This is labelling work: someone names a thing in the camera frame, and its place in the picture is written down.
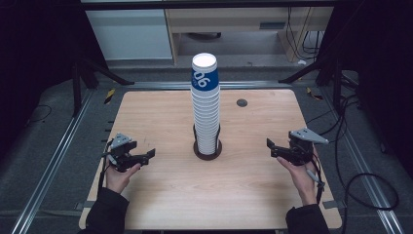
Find left hand-held gripper black cable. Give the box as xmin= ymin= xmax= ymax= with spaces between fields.
xmin=96 ymin=141 xmax=114 ymax=197

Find aluminium floor rail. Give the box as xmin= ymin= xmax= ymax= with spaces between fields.
xmin=124 ymin=80 xmax=294 ymax=92
xmin=9 ymin=89 xmax=95 ymax=234
xmin=319 ymin=87 xmax=406 ymax=234

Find hand-held gripper black cable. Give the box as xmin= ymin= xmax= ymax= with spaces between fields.
xmin=96 ymin=141 xmax=114 ymax=197
xmin=304 ymin=151 xmax=326 ymax=207

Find black cables under desk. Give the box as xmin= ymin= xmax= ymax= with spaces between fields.
xmin=286 ymin=6 xmax=326 ymax=61

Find person's right hand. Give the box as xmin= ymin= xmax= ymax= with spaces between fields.
xmin=276 ymin=147 xmax=321 ymax=207

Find yellow black tape strip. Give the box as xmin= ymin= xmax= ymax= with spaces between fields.
xmin=305 ymin=86 xmax=324 ymax=101
xmin=103 ymin=88 xmax=117 ymax=105

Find person's left hand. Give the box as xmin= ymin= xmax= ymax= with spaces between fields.
xmin=104 ymin=163 xmax=142 ymax=195

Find black cup holder stand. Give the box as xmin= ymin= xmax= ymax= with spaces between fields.
xmin=192 ymin=123 xmax=224 ymax=162

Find right hand-held gripper black cable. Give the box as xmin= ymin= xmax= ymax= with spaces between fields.
xmin=304 ymin=151 xmax=326 ymax=207

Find stack of paper cups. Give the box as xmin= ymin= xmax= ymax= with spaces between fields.
xmin=190 ymin=52 xmax=221 ymax=156

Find grey table bracket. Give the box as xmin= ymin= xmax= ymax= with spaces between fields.
xmin=321 ymin=200 xmax=347 ymax=211
xmin=74 ymin=200 xmax=99 ymax=211

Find black metal stand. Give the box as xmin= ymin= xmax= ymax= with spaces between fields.
xmin=278 ymin=48 xmax=358 ymax=112
xmin=71 ymin=48 xmax=136 ymax=119

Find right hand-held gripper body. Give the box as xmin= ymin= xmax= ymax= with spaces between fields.
xmin=286 ymin=127 xmax=330 ymax=167

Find white cabinet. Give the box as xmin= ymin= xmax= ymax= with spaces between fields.
xmin=85 ymin=9 xmax=174 ymax=61

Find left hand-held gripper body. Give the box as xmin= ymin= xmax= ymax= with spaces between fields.
xmin=106 ymin=132 xmax=144 ymax=174

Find thin black floor cable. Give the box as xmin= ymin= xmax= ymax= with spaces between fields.
xmin=23 ymin=103 xmax=54 ymax=129

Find light wooden desk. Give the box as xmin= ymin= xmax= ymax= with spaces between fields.
xmin=164 ymin=6 xmax=335 ymax=64

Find looped black floor cable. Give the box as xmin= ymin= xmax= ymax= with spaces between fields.
xmin=305 ymin=93 xmax=400 ymax=234

